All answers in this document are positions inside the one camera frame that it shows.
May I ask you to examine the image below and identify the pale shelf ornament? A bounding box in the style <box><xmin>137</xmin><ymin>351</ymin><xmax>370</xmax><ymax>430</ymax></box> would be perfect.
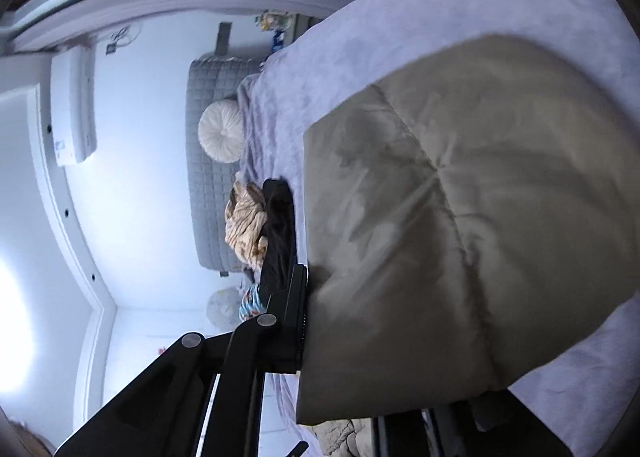
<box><xmin>256</xmin><ymin>9</ymin><xmax>294</xmax><ymax>34</ymax></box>

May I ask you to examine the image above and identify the white air conditioner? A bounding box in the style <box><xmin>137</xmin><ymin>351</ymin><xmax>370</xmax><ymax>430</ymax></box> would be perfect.
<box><xmin>50</xmin><ymin>46</ymin><xmax>98</xmax><ymax>168</ymax></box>

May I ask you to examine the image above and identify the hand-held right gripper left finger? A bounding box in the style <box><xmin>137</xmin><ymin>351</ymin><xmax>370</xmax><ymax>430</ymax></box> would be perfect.
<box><xmin>54</xmin><ymin>264</ymin><xmax>311</xmax><ymax>457</ymax></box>

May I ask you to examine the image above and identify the grey quilted headboard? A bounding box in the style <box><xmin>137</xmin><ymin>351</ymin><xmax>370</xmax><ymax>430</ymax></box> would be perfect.
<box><xmin>185</xmin><ymin>56</ymin><xmax>264</xmax><ymax>274</ymax></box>

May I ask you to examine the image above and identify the beige puffer jacket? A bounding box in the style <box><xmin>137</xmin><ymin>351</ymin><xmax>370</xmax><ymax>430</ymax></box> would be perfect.
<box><xmin>296</xmin><ymin>34</ymin><xmax>640</xmax><ymax>425</ymax></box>

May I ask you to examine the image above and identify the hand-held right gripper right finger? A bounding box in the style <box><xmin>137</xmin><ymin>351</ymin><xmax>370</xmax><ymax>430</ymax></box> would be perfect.
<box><xmin>372</xmin><ymin>388</ymin><xmax>572</xmax><ymax>457</ymax></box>

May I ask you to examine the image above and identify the beige striped garment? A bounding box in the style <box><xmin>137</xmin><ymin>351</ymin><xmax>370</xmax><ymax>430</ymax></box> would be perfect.
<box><xmin>224</xmin><ymin>177</ymin><xmax>271</xmax><ymax>270</ymax></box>

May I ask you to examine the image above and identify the blue cartoon print garment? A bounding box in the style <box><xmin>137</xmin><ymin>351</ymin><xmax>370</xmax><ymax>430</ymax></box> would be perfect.
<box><xmin>239</xmin><ymin>284</ymin><xmax>267</xmax><ymax>322</ymax></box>

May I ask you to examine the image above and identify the white round plush toy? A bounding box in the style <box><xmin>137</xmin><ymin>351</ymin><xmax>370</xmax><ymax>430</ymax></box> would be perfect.
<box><xmin>206</xmin><ymin>287</ymin><xmax>246</xmax><ymax>330</ymax></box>

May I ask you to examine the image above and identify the white round pleated cushion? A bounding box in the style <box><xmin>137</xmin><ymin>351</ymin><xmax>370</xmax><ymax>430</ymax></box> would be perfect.
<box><xmin>198</xmin><ymin>99</ymin><xmax>246</xmax><ymax>166</ymax></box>

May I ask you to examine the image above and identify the black garment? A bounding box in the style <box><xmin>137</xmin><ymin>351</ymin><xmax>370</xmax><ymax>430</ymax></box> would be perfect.
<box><xmin>251</xmin><ymin>178</ymin><xmax>297</xmax><ymax>304</ymax></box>

